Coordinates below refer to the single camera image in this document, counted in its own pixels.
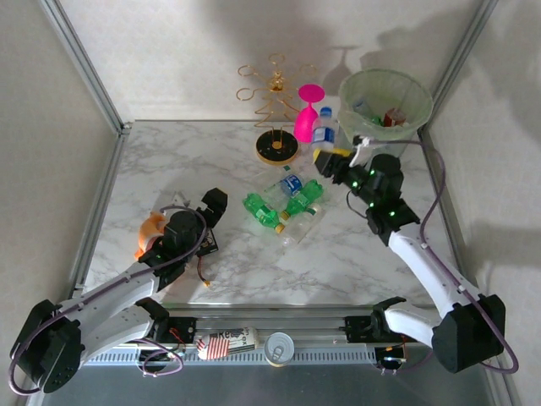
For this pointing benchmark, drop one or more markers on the orange plush toy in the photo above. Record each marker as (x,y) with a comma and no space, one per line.
(149,228)

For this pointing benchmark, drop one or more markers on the tin can with pull tab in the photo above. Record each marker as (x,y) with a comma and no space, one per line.
(279,344)

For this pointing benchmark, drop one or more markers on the aluminium table side rail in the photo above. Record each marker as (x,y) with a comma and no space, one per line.
(432,156)
(101,211)

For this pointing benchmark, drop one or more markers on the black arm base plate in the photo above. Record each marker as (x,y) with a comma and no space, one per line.
(357,327)
(188,327)

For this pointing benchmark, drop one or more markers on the battery lead with yellow plug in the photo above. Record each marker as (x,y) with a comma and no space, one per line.
(207,284)

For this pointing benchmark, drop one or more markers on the clear bottle blue label blue cap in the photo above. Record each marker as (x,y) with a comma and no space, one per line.
(324,134)

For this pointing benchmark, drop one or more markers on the grey metal waste bin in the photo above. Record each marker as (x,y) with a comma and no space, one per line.
(393,150)

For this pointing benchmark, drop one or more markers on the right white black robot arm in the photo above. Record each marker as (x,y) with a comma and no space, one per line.
(422,262)

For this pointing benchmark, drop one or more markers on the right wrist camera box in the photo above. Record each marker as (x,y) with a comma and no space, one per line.
(363,149)

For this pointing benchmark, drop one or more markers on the pink plastic wine glass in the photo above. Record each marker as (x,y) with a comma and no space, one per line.
(306,124)

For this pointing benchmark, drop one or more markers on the bottle with red yellow label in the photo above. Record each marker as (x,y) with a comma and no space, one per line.
(395,116)

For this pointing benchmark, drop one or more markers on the clear bottle dark blue label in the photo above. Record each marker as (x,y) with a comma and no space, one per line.
(291,183)

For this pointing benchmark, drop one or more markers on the striped popcorn box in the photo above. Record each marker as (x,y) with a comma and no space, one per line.
(220,344)

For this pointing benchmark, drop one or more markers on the clear bottle pale blue label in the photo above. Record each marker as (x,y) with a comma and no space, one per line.
(360,105)

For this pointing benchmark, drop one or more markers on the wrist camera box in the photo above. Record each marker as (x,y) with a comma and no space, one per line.
(181,201)
(363,149)

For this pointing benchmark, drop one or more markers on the aluminium front mounting rail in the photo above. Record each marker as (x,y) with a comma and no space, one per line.
(304,330)

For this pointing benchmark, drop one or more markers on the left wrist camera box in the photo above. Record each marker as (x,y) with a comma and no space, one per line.
(181,201)

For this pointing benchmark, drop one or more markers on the aluminium frame upright post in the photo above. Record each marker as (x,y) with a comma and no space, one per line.
(458,63)
(84,63)

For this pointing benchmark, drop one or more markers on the left silver black robot arm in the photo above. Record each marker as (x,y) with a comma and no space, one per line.
(46,351)

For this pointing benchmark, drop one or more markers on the small controller circuit board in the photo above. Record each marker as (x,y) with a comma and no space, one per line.
(175,354)
(391,359)

